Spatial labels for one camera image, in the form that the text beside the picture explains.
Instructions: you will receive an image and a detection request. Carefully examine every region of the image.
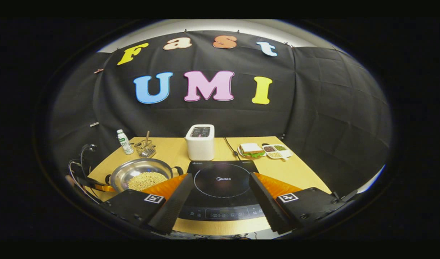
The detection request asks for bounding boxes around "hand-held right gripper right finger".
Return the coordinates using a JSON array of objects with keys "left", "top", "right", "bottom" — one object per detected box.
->
[{"left": 249, "top": 172, "right": 357, "bottom": 234}]

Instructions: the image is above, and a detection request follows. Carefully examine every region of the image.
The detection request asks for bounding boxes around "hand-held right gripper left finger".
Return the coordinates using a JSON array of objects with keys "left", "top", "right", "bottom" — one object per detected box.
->
[{"left": 101, "top": 173, "right": 194, "bottom": 234}]

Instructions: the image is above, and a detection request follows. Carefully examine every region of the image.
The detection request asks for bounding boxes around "stainless steel pot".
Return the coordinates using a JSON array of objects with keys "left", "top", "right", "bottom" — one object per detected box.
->
[{"left": 105, "top": 158, "right": 184, "bottom": 193}]

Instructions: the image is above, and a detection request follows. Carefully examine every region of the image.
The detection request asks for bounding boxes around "black induction cooktop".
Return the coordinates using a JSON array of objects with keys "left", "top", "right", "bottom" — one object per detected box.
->
[{"left": 179, "top": 160, "right": 267, "bottom": 221}]

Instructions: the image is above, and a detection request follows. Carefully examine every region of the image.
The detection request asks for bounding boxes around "pile of soybeans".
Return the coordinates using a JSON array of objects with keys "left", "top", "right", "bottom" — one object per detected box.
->
[{"left": 128, "top": 172, "right": 168, "bottom": 191}]

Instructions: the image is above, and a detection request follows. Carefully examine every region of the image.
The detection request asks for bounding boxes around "white milk bottle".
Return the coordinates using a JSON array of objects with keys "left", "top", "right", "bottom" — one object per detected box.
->
[{"left": 116, "top": 129, "right": 134, "bottom": 155}]

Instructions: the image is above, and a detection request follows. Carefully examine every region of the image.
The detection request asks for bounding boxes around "white divided bean dish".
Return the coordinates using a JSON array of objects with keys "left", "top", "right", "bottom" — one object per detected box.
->
[{"left": 262, "top": 144, "right": 293, "bottom": 161}]

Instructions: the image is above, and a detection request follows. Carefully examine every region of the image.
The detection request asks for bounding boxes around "white plate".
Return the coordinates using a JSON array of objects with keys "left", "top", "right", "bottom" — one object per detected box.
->
[{"left": 237, "top": 146, "right": 267, "bottom": 159}]

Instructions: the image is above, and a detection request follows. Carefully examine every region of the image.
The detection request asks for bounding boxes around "sandwich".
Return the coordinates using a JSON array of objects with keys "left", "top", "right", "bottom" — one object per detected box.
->
[{"left": 239, "top": 143, "right": 265, "bottom": 158}]

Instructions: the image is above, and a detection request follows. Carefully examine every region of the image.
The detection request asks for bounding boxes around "white toaster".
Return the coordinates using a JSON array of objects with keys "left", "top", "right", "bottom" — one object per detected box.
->
[{"left": 185, "top": 124, "right": 215, "bottom": 161}]

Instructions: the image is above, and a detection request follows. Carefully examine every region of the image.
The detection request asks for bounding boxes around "wire utensil basket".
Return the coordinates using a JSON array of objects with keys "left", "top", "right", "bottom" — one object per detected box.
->
[{"left": 134, "top": 140, "right": 157, "bottom": 158}]

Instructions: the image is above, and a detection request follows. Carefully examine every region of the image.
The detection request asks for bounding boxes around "wooden-handled spoon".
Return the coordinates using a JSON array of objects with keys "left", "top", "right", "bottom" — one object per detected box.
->
[{"left": 140, "top": 131, "right": 151, "bottom": 158}]

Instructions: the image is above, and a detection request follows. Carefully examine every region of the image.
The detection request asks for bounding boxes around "black power cable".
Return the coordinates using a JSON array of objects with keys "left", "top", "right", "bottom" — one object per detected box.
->
[{"left": 224, "top": 137, "right": 241, "bottom": 160}]

